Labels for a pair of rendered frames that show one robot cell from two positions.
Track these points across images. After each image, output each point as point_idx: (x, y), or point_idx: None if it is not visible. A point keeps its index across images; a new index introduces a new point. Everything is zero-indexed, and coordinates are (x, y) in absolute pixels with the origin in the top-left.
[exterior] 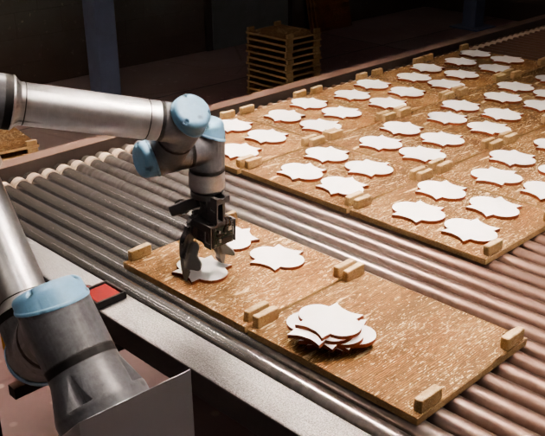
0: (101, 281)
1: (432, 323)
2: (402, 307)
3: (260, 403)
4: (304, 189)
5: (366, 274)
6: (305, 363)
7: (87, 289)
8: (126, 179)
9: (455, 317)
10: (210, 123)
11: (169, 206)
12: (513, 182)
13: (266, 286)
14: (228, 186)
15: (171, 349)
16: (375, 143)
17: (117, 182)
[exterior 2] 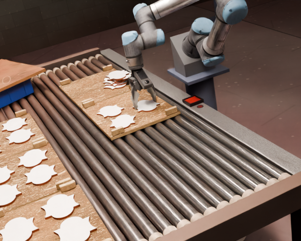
0: (192, 109)
1: (80, 89)
2: (83, 93)
3: (150, 73)
4: (54, 158)
5: (81, 105)
6: None
7: (191, 26)
8: (160, 193)
9: (71, 91)
10: (128, 31)
11: (152, 82)
12: None
13: (124, 100)
14: (93, 175)
15: (171, 85)
16: None
17: (169, 185)
